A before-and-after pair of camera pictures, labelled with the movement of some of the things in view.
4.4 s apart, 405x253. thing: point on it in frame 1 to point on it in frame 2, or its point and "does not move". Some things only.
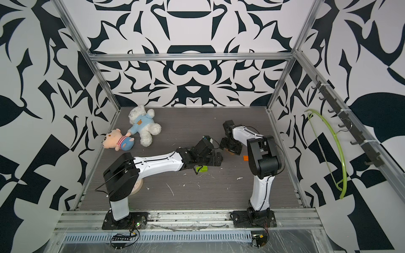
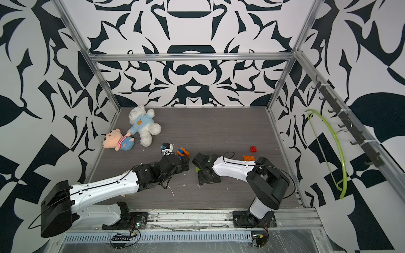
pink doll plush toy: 114,138 does not move
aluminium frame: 287,219 does not move
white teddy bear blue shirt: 142,122 does not move
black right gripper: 236,151 to 200,180
